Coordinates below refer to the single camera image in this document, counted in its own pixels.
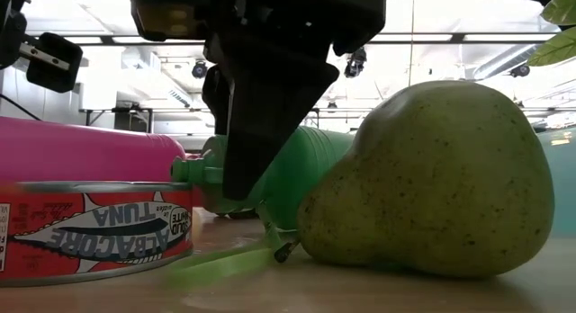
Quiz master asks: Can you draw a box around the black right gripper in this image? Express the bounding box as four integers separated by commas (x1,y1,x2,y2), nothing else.
128,0,388,202

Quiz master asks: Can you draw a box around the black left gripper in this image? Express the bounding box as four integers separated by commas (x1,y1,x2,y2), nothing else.
0,0,85,94

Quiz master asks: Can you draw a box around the pink plastic squeeze bottle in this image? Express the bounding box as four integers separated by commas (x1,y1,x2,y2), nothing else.
0,116,203,210

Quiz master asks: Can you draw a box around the green plastic squeeze bottle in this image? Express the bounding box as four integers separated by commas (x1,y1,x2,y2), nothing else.
166,126,356,290

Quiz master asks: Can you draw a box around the green pear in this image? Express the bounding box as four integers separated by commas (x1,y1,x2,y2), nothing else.
274,80,555,279

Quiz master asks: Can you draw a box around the red label tuna can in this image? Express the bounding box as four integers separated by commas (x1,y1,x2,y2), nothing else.
0,181,194,288

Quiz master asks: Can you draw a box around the black overhead light bar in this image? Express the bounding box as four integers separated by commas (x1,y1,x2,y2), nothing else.
22,32,559,46

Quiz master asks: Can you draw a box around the green artificial plant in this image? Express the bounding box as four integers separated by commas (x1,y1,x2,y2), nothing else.
526,0,576,67

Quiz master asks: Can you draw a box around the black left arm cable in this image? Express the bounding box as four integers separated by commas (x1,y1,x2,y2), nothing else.
0,94,42,122

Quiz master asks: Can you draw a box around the black background table frame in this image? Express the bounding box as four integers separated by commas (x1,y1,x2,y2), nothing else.
80,106,374,135

